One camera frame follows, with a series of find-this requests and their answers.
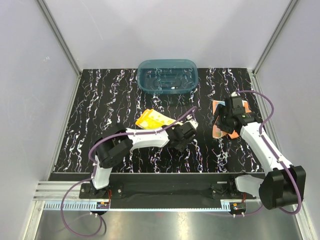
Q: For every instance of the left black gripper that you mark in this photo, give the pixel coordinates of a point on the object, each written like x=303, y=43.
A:
x=180, y=147

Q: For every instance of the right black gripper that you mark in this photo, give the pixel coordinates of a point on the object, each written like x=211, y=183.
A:
x=220, y=110

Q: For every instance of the yellow patterned towel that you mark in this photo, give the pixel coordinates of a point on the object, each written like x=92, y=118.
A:
x=152, y=119

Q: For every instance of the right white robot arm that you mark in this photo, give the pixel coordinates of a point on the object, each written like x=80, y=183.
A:
x=284, y=183

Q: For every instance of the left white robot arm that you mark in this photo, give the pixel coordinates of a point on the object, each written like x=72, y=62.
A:
x=109, y=151

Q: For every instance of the teal plastic basin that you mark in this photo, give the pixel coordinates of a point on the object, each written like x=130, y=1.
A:
x=167, y=76

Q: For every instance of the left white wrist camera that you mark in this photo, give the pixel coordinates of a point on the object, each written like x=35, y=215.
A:
x=193, y=122

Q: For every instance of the aluminium front rail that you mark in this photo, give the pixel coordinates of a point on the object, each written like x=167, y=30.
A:
x=65, y=196

